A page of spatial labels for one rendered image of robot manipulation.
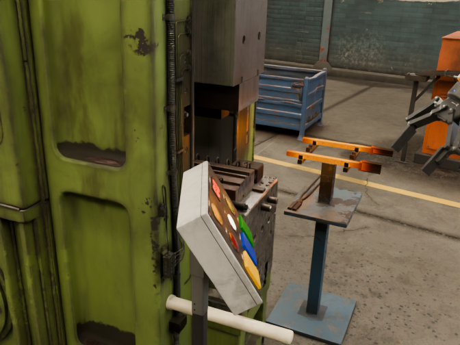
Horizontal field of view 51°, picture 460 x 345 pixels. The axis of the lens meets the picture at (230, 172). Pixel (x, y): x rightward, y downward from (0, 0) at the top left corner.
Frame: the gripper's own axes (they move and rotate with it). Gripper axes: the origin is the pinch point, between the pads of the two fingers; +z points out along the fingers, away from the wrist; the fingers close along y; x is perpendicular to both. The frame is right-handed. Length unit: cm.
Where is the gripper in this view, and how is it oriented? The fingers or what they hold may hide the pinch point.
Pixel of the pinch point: (411, 157)
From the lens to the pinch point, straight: 126.3
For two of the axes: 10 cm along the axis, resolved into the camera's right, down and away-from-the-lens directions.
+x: -7.6, -4.7, -4.5
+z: -6.1, 7.6, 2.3
